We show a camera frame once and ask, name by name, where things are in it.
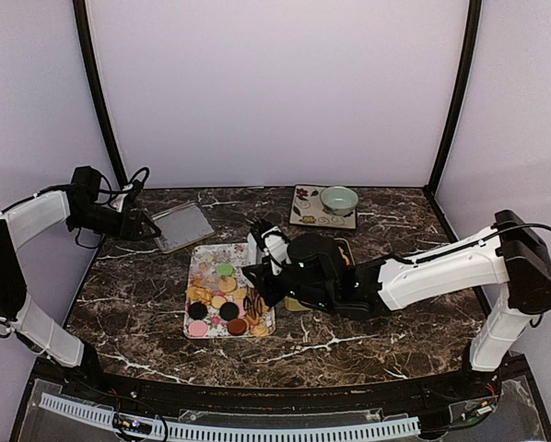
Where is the floral cookie tray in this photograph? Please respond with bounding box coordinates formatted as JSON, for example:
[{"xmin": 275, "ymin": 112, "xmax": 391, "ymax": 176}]
[{"xmin": 183, "ymin": 243, "xmax": 276, "ymax": 340}]

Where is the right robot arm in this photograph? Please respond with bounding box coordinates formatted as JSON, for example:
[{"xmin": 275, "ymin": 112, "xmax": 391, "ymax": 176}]
[{"xmin": 242, "ymin": 210, "xmax": 551, "ymax": 400}]

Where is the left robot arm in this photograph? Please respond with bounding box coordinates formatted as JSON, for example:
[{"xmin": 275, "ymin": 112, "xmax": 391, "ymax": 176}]
[{"xmin": 0, "ymin": 166, "xmax": 160, "ymax": 401}]

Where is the silver tin lid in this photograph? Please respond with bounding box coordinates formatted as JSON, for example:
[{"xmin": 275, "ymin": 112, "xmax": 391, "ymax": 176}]
[{"xmin": 152, "ymin": 202, "xmax": 216, "ymax": 253}]

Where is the pink sandwich cookie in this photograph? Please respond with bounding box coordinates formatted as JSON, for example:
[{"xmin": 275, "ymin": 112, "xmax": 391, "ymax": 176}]
[
  {"xmin": 188, "ymin": 320, "xmax": 208, "ymax": 338},
  {"xmin": 235, "ymin": 299, "xmax": 246, "ymax": 318}
]

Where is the swirl butter cookie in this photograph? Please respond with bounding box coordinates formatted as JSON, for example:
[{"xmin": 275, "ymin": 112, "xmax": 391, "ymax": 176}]
[{"xmin": 251, "ymin": 324, "xmax": 270, "ymax": 337}]

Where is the black sandwich cookie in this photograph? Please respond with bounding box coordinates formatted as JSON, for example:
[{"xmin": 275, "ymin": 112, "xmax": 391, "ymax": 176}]
[
  {"xmin": 187, "ymin": 301, "xmax": 208, "ymax": 320},
  {"xmin": 219, "ymin": 302, "xmax": 240, "ymax": 321}
]

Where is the green sandwich cookie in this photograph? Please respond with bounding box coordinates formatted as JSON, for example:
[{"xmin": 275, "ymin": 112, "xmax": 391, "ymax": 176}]
[{"xmin": 216, "ymin": 263, "xmax": 234, "ymax": 277}]

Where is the brown chocolate cookie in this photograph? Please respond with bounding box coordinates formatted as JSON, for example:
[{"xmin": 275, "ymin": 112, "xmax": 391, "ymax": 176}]
[{"xmin": 227, "ymin": 318, "xmax": 249, "ymax": 336}]

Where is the gold cookie tin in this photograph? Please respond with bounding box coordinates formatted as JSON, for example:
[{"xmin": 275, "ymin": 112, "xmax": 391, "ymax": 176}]
[{"xmin": 284, "ymin": 238, "xmax": 354, "ymax": 312}]

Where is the square floral plate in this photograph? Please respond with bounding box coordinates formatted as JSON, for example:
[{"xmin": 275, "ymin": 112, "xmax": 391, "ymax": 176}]
[{"xmin": 288, "ymin": 184, "xmax": 358, "ymax": 230}]

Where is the light green ceramic bowl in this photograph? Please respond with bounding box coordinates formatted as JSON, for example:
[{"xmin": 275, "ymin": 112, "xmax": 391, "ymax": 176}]
[{"xmin": 320, "ymin": 186, "xmax": 358, "ymax": 216}]

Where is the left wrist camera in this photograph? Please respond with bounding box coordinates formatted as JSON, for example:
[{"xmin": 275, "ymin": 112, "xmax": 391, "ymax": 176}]
[{"xmin": 108, "ymin": 183, "xmax": 136, "ymax": 213}]

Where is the white slotted cable duct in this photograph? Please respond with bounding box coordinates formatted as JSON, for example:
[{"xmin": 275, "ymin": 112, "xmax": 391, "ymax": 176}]
[{"xmin": 39, "ymin": 393, "xmax": 421, "ymax": 441}]

